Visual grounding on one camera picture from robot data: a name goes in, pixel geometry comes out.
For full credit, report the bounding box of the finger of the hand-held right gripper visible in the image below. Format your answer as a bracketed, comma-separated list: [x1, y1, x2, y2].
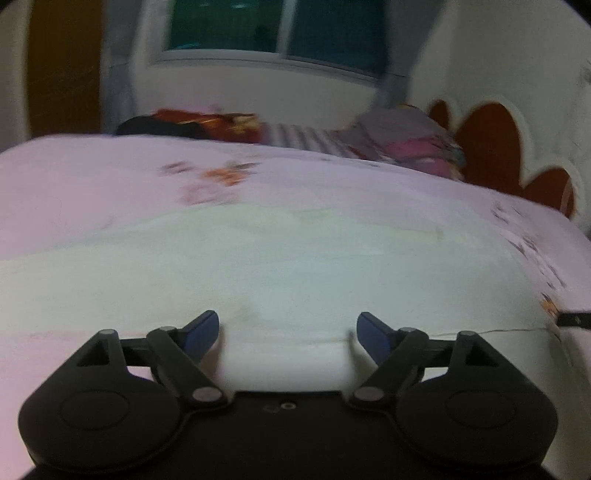
[556, 311, 591, 330]

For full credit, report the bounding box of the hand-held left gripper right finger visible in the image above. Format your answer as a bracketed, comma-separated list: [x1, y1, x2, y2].
[348, 311, 502, 411]

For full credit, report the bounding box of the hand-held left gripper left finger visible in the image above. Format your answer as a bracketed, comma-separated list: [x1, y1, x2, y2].
[76, 310, 229, 411]

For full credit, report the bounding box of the white cloth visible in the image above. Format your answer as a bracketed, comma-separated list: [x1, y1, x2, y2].
[0, 203, 561, 393]

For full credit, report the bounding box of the pink floral bed sheet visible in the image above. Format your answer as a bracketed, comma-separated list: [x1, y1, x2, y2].
[0, 134, 591, 480]

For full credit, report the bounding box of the red and white headboard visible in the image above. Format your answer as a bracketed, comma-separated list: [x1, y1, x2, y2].
[427, 95, 585, 222]

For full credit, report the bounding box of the red patterned cloth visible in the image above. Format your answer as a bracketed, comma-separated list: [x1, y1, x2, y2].
[154, 108, 266, 144]

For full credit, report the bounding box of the dark cloth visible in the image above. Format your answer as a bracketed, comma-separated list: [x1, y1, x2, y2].
[113, 115, 208, 139]

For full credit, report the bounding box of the grey curtain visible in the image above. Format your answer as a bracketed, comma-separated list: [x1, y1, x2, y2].
[355, 0, 455, 125]
[99, 0, 153, 134]

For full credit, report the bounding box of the brown wooden cabinet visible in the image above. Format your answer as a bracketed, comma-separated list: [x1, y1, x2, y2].
[25, 0, 102, 139]

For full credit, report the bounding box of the window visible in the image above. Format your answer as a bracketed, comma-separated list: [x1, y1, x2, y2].
[159, 0, 391, 84]

